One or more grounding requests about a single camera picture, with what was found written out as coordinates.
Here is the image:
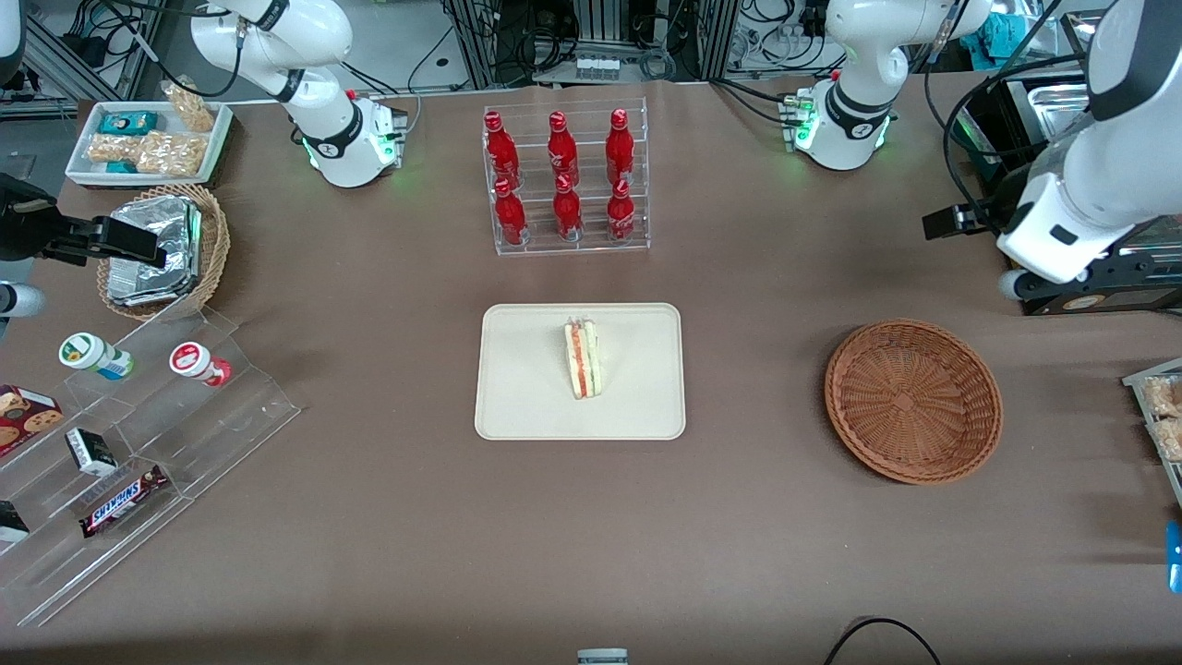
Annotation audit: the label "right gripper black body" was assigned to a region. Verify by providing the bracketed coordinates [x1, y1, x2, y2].
[0, 174, 60, 265]

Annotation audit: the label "triangular sandwich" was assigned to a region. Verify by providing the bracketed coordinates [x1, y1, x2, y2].
[563, 316, 603, 400]

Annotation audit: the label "light tan wicker basket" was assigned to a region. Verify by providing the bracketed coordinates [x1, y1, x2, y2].
[96, 183, 232, 322]

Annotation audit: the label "white rectangular snack tray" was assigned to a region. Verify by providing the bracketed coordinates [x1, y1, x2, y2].
[65, 100, 234, 190]

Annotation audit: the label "brown round wicker basket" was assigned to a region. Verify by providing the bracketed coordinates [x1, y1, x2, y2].
[824, 319, 1004, 486]

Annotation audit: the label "metal snack tray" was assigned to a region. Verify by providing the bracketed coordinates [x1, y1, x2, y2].
[1122, 358, 1182, 509]

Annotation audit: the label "beige plastic tray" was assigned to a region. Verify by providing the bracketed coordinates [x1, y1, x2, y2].
[474, 303, 687, 441]

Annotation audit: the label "foil wrapped packages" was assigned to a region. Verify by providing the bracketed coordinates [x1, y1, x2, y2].
[106, 196, 204, 308]

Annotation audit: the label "black control box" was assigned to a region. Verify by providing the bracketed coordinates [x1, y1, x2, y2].
[956, 79, 1044, 200]

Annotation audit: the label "black glass cabinet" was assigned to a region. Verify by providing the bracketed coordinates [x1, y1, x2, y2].
[1016, 217, 1182, 317]

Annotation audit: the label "green lidded yogurt cup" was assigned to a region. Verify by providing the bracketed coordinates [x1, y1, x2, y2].
[58, 332, 135, 381]

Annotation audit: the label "steel pan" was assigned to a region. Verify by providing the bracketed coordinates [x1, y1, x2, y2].
[1007, 79, 1095, 139]

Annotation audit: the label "red lidded yogurt cup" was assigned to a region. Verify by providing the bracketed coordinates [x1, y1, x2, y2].
[169, 342, 233, 387]

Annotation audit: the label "red cookie box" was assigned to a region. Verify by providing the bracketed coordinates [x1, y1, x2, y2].
[0, 384, 64, 458]

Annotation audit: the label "teal cloth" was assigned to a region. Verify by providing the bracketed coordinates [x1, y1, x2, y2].
[979, 14, 1017, 56]

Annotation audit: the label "clear acrylic stepped display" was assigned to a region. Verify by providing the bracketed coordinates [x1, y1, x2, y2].
[0, 305, 301, 629]

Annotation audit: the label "small black carton box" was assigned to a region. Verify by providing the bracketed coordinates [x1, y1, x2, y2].
[65, 428, 118, 478]

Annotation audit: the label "Snickers chocolate bar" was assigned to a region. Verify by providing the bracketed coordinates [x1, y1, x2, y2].
[78, 465, 170, 539]

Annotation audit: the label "red cola bottle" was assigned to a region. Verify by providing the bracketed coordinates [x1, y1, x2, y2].
[552, 174, 584, 243]
[605, 108, 636, 184]
[494, 177, 528, 247]
[547, 111, 580, 184]
[484, 111, 520, 186]
[607, 178, 637, 244]

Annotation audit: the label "clear acrylic bottle rack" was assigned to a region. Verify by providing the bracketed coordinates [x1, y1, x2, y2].
[482, 97, 651, 258]

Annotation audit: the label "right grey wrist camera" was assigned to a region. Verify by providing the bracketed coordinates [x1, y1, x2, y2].
[0, 282, 45, 320]

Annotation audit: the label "black looped cable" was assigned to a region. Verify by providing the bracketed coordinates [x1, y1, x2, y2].
[825, 617, 943, 665]

